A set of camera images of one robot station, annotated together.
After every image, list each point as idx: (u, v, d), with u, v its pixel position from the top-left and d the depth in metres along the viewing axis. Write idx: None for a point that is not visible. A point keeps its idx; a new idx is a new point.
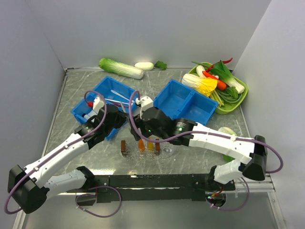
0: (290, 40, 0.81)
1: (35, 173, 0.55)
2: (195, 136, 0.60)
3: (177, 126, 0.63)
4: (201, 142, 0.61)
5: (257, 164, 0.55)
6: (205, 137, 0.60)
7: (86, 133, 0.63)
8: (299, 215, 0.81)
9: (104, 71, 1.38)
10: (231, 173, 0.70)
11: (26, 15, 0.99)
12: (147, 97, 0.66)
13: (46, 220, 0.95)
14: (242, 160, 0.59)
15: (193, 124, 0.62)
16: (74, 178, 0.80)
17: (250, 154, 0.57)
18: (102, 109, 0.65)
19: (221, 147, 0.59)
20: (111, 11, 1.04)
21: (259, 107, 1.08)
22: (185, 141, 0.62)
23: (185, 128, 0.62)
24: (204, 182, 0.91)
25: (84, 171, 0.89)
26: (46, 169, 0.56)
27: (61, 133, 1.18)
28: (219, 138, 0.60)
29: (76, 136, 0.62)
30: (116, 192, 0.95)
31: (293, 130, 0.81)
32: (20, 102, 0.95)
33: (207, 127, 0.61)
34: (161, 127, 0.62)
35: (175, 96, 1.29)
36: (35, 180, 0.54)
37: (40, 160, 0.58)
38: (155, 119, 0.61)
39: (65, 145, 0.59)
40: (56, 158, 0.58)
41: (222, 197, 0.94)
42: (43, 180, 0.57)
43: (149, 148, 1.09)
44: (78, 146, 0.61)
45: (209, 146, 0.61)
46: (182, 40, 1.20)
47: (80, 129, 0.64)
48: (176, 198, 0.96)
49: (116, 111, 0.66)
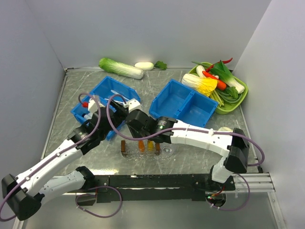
0: (291, 40, 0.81)
1: (26, 182, 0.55)
2: (175, 132, 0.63)
3: (158, 124, 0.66)
4: (181, 139, 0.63)
5: (234, 156, 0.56)
6: (185, 132, 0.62)
7: (79, 139, 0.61)
8: (299, 214, 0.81)
9: (104, 71, 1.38)
10: (223, 171, 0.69)
11: (26, 15, 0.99)
12: (134, 100, 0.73)
13: (46, 220, 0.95)
14: (221, 153, 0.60)
15: (174, 121, 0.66)
16: (72, 181, 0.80)
17: (228, 146, 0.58)
18: (96, 113, 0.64)
19: (200, 141, 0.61)
20: (111, 11, 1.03)
21: (259, 106, 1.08)
22: (166, 139, 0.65)
23: (166, 126, 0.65)
24: (204, 182, 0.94)
25: (83, 171, 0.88)
26: (37, 178, 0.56)
27: (61, 133, 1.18)
28: (198, 133, 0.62)
29: (69, 143, 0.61)
30: (116, 192, 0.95)
31: (293, 131, 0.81)
32: (20, 102, 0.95)
33: (186, 123, 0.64)
34: (143, 127, 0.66)
35: (175, 96, 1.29)
36: (26, 190, 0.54)
37: (32, 168, 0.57)
38: (136, 120, 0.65)
39: (57, 153, 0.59)
40: (48, 166, 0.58)
41: (222, 197, 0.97)
42: (35, 188, 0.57)
43: (150, 149, 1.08)
44: (71, 153, 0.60)
45: (190, 141, 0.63)
46: (183, 40, 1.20)
47: (74, 134, 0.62)
48: (176, 198, 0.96)
49: (110, 116, 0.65)
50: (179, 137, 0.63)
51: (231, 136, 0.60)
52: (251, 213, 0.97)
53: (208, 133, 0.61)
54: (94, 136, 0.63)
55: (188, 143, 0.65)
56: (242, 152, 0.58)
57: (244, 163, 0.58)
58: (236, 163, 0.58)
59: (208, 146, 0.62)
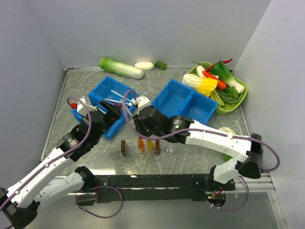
0: (290, 40, 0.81)
1: (16, 196, 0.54)
2: (192, 133, 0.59)
3: (174, 124, 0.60)
4: (198, 140, 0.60)
5: (254, 162, 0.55)
6: (202, 134, 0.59)
7: (69, 147, 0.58)
8: (299, 214, 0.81)
9: (104, 71, 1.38)
10: (228, 173, 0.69)
11: (26, 15, 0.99)
12: (143, 97, 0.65)
13: (46, 220, 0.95)
14: (238, 158, 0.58)
15: (190, 121, 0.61)
16: (70, 183, 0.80)
17: (247, 152, 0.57)
18: (85, 118, 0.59)
19: (218, 145, 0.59)
20: (111, 11, 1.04)
21: (259, 106, 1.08)
22: (181, 139, 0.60)
23: (182, 126, 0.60)
24: (205, 182, 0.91)
25: (82, 171, 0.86)
26: (27, 191, 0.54)
27: (61, 133, 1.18)
28: (216, 136, 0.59)
29: (58, 152, 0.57)
30: (116, 192, 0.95)
31: (293, 131, 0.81)
32: (20, 102, 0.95)
33: (202, 125, 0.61)
34: (157, 125, 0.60)
35: (175, 96, 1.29)
36: (17, 204, 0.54)
37: (22, 181, 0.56)
38: (150, 118, 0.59)
39: (45, 164, 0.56)
40: (37, 178, 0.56)
41: (222, 197, 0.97)
42: (27, 200, 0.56)
43: (150, 148, 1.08)
44: (60, 163, 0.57)
45: (206, 143, 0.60)
46: (183, 40, 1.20)
47: (62, 142, 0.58)
48: (176, 198, 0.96)
49: (100, 121, 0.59)
50: (196, 139, 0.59)
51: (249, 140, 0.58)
52: (251, 213, 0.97)
53: (227, 137, 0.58)
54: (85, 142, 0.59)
55: (202, 145, 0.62)
56: (259, 159, 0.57)
57: (259, 169, 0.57)
58: (252, 169, 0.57)
59: (224, 150, 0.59)
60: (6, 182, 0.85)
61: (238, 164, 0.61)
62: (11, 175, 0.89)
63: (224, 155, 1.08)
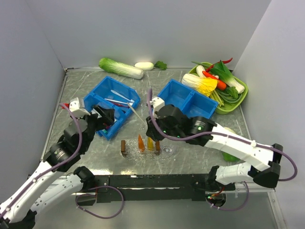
0: (290, 40, 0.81)
1: (8, 213, 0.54)
2: (215, 137, 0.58)
3: (196, 125, 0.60)
4: (219, 144, 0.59)
5: (275, 172, 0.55)
6: (225, 140, 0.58)
7: (56, 160, 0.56)
8: (299, 214, 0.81)
9: (104, 71, 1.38)
10: (238, 176, 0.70)
11: (26, 15, 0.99)
12: (157, 97, 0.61)
13: (46, 220, 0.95)
14: (257, 166, 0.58)
15: (213, 124, 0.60)
16: (68, 188, 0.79)
17: (269, 162, 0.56)
18: (68, 129, 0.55)
19: (239, 151, 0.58)
20: (111, 11, 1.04)
21: (259, 107, 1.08)
22: (201, 141, 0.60)
23: (204, 128, 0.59)
24: (205, 182, 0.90)
25: (81, 172, 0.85)
26: (17, 206, 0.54)
27: (61, 133, 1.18)
28: (238, 142, 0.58)
29: (45, 166, 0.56)
30: (116, 192, 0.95)
31: (293, 131, 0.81)
32: (20, 102, 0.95)
33: (226, 130, 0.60)
34: (177, 125, 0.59)
35: (175, 96, 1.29)
36: (9, 220, 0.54)
37: (12, 196, 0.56)
38: (172, 118, 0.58)
39: (33, 179, 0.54)
40: (26, 193, 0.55)
41: (222, 197, 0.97)
42: (20, 213, 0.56)
43: (149, 148, 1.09)
44: (48, 177, 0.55)
45: (227, 149, 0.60)
46: (182, 40, 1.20)
47: (49, 155, 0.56)
48: (176, 198, 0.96)
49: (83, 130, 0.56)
50: (218, 143, 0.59)
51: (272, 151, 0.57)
52: (252, 213, 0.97)
53: (250, 145, 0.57)
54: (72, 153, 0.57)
55: (222, 149, 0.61)
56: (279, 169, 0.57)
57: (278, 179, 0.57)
58: (271, 179, 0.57)
59: (245, 158, 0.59)
60: (6, 182, 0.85)
61: (255, 171, 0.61)
62: (11, 176, 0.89)
63: (224, 155, 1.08)
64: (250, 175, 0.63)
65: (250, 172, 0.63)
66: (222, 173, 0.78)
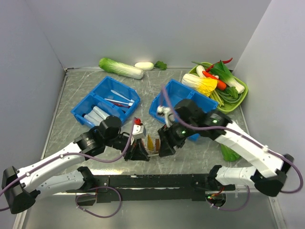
0: (291, 40, 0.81)
1: (25, 178, 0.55)
2: (228, 133, 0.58)
3: (211, 118, 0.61)
4: (231, 141, 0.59)
5: (279, 181, 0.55)
6: (238, 138, 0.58)
7: (85, 144, 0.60)
8: (300, 215, 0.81)
9: (103, 71, 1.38)
10: (238, 179, 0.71)
11: (26, 15, 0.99)
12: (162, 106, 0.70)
13: (46, 220, 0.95)
14: (263, 171, 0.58)
15: (228, 121, 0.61)
16: (71, 181, 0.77)
17: (276, 170, 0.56)
18: (104, 122, 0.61)
19: (249, 152, 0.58)
20: (111, 11, 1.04)
21: (259, 106, 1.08)
22: (214, 134, 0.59)
23: (219, 122, 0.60)
24: (204, 182, 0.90)
25: (84, 172, 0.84)
26: (37, 175, 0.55)
27: (61, 133, 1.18)
28: (251, 144, 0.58)
29: (75, 146, 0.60)
30: (116, 193, 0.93)
31: (293, 131, 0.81)
32: (19, 102, 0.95)
33: (240, 130, 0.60)
34: (190, 118, 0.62)
35: (175, 96, 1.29)
36: (24, 186, 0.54)
37: (34, 164, 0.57)
38: (186, 109, 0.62)
39: (61, 154, 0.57)
40: (50, 165, 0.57)
41: (222, 197, 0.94)
42: (33, 185, 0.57)
43: (149, 148, 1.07)
44: (74, 158, 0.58)
45: (236, 148, 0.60)
46: (183, 39, 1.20)
47: (80, 138, 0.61)
48: (177, 198, 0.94)
49: (118, 127, 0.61)
50: (230, 140, 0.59)
51: (281, 161, 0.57)
52: (251, 213, 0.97)
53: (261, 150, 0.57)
54: (99, 143, 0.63)
55: (231, 147, 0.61)
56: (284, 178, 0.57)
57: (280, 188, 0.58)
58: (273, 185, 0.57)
59: (252, 160, 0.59)
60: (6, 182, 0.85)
61: (259, 177, 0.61)
62: None
63: (224, 155, 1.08)
64: (252, 179, 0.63)
65: (253, 177, 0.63)
66: (223, 172, 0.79)
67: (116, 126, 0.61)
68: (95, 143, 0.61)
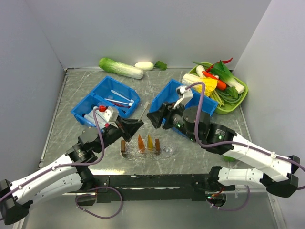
0: (290, 39, 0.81)
1: (18, 191, 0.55)
2: (236, 147, 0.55)
3: (215, 134, 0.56)
4: (239, 155, 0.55)
5: (293, 184, 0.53)
6: (245, 150, 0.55)
7: (76, 157, 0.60)
8: (301, 215, 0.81)
9: (103, 71, 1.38)
10: (245, 182, 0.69)
11: (26, 15, 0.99)
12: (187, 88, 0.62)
13: (46, 220, 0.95)
14: (274, 177, 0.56)
15: (233, 134, 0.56)
16: (67, 184, 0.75)
17: (288, 174, 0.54)
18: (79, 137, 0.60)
19: (258, 162, 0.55)
20: (111, 11, 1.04)
21: (259, 107, 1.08)
22: (221, 150, 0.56)
23: (224, 137, 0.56)
24: (204, 182, 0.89)
25: (82, 172, 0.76)
26: (29, 188, 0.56)
27: (61, 133, 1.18)
28: (259, 152, 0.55)
29: (66, 158, 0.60)
30: (116, 192, 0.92)
31: (293, 131, 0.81)
32: (20, 102, 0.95)
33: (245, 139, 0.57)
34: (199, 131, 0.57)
35: (175, 96, 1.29)
36: (17, 198, 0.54)
37: (26, 177, 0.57)
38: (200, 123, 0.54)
39: (52, 167, 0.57)
40: (42, 177, 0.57)
41: (222, 197, 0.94)
42: (26, 197, 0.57)
43: (149, 148, 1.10)
44: (66, 170, 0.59)
45: (246, 159, 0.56)
46: (183, 39, 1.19)
47: (72, 150, 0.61)
48: (176, 198, 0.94)
49: (94, 140, 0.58)
50: (238, 153, 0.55)
51: (290, 163, 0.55)
52: (252, 213, 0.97)
53: (269, 156, 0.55)
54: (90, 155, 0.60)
55: (240, 159, 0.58)
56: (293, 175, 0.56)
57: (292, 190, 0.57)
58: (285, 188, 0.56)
59: (263, 169, 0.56)
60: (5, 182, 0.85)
61: (269, 181, 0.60)
62: (12, 176, 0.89)
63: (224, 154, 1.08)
64: (262, 182, 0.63)
65: (263, 180, 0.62)
66: (226, 175, 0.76)
67: (93, 140, 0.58)
68: (86, 155, 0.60)
